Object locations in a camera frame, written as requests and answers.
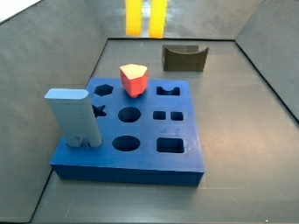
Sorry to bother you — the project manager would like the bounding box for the yellow double-square block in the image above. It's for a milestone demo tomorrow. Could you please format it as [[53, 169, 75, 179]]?
[[126, 0, 169, 39]]

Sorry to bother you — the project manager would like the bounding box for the blue shape-sorting board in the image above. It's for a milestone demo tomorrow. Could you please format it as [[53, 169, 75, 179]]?
[[51, 78, 206, 186]]

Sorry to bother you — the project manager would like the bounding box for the red pentagon peg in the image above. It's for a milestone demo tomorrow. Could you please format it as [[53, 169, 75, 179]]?
[[119, 64, 149, 98]]

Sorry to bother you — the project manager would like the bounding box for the black curved holder stand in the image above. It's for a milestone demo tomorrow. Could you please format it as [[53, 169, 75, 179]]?
[[163, 45, 210, 72]]

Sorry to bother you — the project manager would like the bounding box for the light blue tall peg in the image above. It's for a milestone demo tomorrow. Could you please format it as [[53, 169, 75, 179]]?
[[45, 88, 102, 147]]

